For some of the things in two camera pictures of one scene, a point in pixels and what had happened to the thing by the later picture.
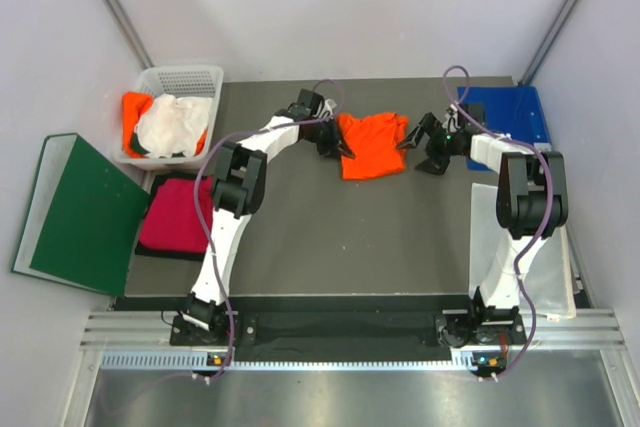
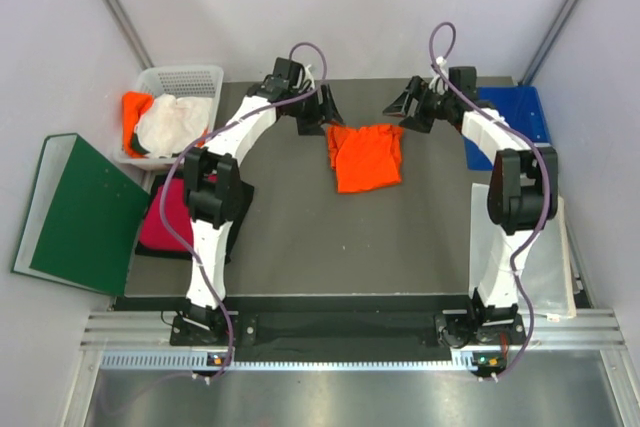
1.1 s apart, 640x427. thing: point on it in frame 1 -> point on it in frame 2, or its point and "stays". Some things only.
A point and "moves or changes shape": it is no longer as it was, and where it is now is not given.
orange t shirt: (373, 140) moves or changes shape
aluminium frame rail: (574, 330) stays
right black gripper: (437, 163) -> (416, 91)
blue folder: (513, 111) stays
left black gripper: (333, 145) -> (326, 111)
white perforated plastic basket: (199, 81) stays
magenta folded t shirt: (171, 220) stays
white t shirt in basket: (172, 126) stays
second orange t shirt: (135, 105) stays
